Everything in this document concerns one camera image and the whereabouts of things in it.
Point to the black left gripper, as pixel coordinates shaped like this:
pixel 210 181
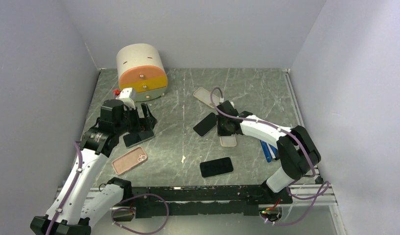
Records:
pixel 142 124

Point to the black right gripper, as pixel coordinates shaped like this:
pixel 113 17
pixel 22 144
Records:
pixel 221 132

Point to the clear beige phone case back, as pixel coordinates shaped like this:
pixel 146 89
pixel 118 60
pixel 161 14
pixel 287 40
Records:
pixel 203 96

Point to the black phone front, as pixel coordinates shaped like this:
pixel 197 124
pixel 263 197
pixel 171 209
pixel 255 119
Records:
pixel 216 167

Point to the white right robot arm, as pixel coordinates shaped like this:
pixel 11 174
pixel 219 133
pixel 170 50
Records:
pixel 295 148

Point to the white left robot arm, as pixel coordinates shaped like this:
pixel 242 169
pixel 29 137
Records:
pixel 69 214

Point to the pink phone case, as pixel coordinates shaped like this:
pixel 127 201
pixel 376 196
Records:
pixel 129 160

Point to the cream round drawer box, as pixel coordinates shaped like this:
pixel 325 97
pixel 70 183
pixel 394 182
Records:
pixel 139 66

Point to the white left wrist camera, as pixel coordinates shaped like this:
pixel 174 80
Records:
pixel 126 96

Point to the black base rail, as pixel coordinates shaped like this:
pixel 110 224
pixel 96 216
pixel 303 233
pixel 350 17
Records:
pixel 194 200

